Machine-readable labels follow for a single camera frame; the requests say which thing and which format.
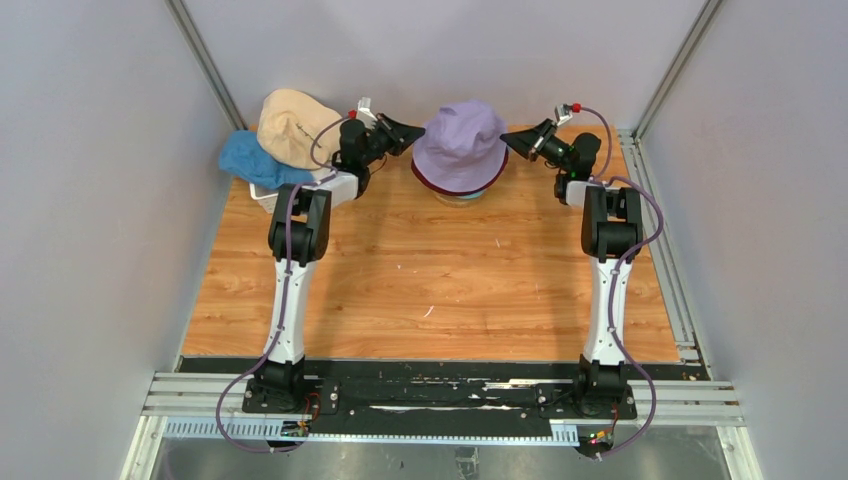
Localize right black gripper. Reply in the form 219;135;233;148
501;119;573;173

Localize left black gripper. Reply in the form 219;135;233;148
358;115;424;168

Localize maroon bucket hat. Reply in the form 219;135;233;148
411;147;509;197

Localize lavender bucket hat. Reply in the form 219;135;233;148
412;100;508;156

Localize beige cap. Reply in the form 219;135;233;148
257;89;342;171

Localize blue hat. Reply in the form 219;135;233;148
218;130;314;190

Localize turquoise bucket hat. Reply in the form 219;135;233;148
448;190;484;203

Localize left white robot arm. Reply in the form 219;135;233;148
243;114;426;414

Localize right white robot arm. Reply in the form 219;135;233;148
501;120;643;419

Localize wooden hat stand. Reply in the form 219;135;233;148
432;190;486;208

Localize white perforated basket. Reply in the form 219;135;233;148
248;183;278;214

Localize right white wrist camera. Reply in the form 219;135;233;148
554;103;582;129

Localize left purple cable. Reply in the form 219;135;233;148
215;115;356;456

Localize purple cable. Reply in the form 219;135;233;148
576;104;666;460
215;115;356;456

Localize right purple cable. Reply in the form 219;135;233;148
576;104;666;460

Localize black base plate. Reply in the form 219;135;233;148
242;359;637;439

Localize aluminium frame rails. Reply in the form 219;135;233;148
122;155;758;479

